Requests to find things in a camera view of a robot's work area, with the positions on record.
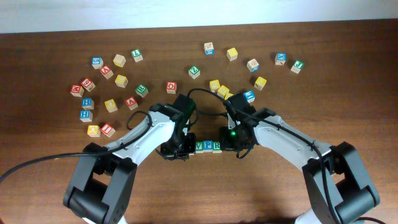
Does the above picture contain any blue P block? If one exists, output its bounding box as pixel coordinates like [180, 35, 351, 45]
[203, 140, 214, 152]

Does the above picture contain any yellow o block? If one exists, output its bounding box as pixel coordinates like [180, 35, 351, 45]
[104, 99, 118, 113]
[87, 125, 101, 137]

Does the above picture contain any green L block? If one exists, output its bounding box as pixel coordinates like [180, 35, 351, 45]
[131, 49, 143, 62]

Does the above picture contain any red a block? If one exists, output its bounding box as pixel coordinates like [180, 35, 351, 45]
[100, 65, 114, 79]
[125, 96, 138, 110]

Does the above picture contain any blue X block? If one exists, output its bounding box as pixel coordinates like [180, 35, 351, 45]
[274, 52, 287, 65]

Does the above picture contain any blue h block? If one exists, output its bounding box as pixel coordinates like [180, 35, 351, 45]
[79, 110, 93, 122]
[81, 98, 95, 110]

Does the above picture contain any yellow cluster block upper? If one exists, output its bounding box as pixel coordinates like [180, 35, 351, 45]
[209, 80, 221, 93]

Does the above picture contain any green V block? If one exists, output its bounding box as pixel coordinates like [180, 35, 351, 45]
[195, 141, 204, 154]

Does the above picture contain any yellow O block middle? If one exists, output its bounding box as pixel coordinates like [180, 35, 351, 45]
[104, 99, 118, 113]

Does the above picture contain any blue E block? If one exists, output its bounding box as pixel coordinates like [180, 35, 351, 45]
[244, 90, 256, 103]

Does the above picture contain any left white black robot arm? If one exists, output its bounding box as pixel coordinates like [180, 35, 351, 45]
[63, 94, 196, 223]

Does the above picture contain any wooden block blue side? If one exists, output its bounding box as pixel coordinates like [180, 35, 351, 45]
[204, 42, 215, 55]

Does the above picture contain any green J block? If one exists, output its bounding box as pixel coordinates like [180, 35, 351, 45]
[290, 60, 304, 74]

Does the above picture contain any green Z block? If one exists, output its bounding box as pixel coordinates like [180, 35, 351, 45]
[188, 66, 200, 79]

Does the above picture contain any upper left yellow block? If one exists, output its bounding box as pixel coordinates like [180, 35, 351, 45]
[115, 75, 128, 88]

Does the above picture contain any red I block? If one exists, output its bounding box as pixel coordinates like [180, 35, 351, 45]
[101, 123, 116, 138]

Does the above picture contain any red M block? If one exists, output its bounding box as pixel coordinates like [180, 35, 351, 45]
[70, 85, 84, 97]

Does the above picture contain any upper red A block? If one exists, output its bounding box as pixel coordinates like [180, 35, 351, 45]
[100, 65, 114, 79]

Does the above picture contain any yellow O block lower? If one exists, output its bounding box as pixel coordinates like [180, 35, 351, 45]
[87, 125, 101, 137]

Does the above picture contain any lower red A block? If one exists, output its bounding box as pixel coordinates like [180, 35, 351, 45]
[125, 96, 138, 110]

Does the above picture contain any blue 5 block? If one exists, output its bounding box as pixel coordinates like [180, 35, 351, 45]
[91, 57, 104, 70]

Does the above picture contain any red 9 block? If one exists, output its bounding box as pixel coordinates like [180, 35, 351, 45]
[81, 78, 95, 91]

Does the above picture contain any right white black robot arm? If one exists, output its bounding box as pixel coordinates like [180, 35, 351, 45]
[220, 93, 380, 223]

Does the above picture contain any right yellow block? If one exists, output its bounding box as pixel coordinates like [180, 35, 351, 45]
[254, 77, 267, 91]

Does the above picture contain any yellow cluster block middle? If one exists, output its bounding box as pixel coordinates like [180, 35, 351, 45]
[217, 85, 229, 99]

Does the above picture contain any yellow cluster block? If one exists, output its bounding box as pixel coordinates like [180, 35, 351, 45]
[224, 93, 233, 100]
[209, 80, 221, 93]
[217, 85, 229, 99]

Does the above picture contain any lower blue H block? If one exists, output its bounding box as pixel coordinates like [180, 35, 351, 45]
[79, 110, 93, 122]

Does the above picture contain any wooden block blue edge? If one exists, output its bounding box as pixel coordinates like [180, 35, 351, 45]
[247, 59, 259, 72]

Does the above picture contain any yellow cluster block lower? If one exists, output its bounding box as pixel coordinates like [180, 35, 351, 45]
[224, 93, 233, 100]

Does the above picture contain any upper blue H block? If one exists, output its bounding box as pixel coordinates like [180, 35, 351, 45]
[81, 98, 95, 110]

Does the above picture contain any plain wooden yellow block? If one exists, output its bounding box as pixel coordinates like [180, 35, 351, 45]
[113, 54, 126, 67]

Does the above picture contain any top yellow block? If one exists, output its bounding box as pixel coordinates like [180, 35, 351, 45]
[226, 47, 238, 61]

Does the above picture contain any green r block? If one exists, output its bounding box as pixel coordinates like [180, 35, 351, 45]
[212, 142, 222, 154]
[135, 85, 149, 98]

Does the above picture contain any red O block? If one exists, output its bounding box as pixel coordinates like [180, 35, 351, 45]
[166, 82, 177, 94]

